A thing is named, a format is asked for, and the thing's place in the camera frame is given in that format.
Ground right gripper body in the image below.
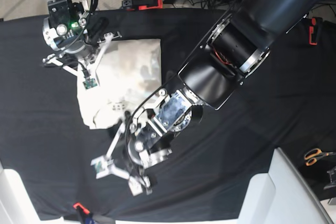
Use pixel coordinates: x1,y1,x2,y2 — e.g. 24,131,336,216
43,16,121,90

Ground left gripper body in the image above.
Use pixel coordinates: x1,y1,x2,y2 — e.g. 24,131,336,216
90,111,172,196

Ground white T-shirt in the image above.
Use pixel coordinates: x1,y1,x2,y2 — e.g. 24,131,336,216
77,39,162,130

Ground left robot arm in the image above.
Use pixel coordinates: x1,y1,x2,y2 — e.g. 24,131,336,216
91,0,319,196

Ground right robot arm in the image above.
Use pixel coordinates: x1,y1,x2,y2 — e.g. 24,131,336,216
42,0,121,90

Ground orange black clamp bottom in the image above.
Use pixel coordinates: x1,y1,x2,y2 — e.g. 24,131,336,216
73,202,94,224

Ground orange black clamp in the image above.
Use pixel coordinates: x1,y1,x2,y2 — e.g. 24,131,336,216
73,202,94,224
309,17,323,46
121,0,163,11

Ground orange black clamp top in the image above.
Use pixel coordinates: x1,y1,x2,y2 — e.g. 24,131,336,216
121,0,163,11

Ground black table cloth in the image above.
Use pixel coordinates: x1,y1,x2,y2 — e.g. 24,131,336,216
1,16,335,222

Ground black object right edge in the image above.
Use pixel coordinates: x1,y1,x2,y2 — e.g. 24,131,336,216
323,167,336,190

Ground orange black clamp right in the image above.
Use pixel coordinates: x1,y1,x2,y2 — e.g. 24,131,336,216
309,17,323,46

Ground white table frame left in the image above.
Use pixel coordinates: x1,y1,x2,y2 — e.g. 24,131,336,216
1,167,64,223

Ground white table frame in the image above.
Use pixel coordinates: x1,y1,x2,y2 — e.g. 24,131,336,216
1,167,64,223
237,148,333,223

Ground white table frame right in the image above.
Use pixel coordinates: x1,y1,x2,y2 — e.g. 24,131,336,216
237,148,333,223

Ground orange handled scissors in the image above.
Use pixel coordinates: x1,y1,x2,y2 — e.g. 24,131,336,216
304,148,335,166

